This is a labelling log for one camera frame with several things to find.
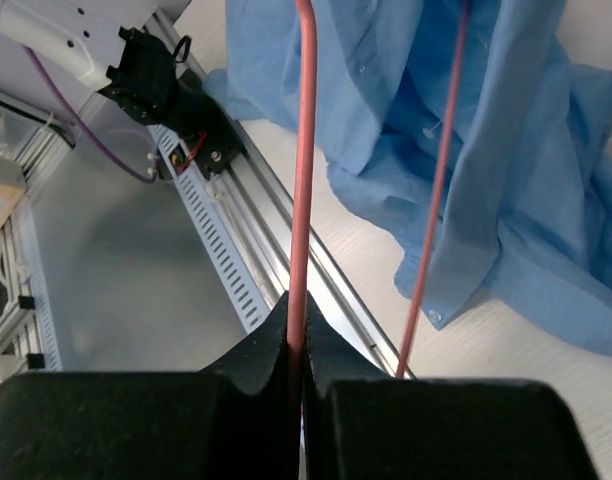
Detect pink wire hanger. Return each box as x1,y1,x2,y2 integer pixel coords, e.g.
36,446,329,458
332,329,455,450
284,0,473,381

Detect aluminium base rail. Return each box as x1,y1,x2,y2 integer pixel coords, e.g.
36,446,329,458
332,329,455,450
155,14,417,381

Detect light blue shirt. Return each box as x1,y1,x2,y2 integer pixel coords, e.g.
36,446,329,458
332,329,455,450
203,0,612,357

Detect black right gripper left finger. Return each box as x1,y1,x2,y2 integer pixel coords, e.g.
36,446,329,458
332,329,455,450
0,297,299,479

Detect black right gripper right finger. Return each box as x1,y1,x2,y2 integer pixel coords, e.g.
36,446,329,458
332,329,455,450
303,298,598,479

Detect slotted grey cable duct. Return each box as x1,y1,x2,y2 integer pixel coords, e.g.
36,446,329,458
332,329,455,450
148,125,269,333

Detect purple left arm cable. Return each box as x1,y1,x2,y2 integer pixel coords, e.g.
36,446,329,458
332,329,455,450
25,47,160,182

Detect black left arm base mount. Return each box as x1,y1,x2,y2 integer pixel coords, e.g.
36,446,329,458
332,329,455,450
167,69,245,179

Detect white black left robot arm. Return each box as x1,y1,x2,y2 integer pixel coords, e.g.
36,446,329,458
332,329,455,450
0,1,185,121

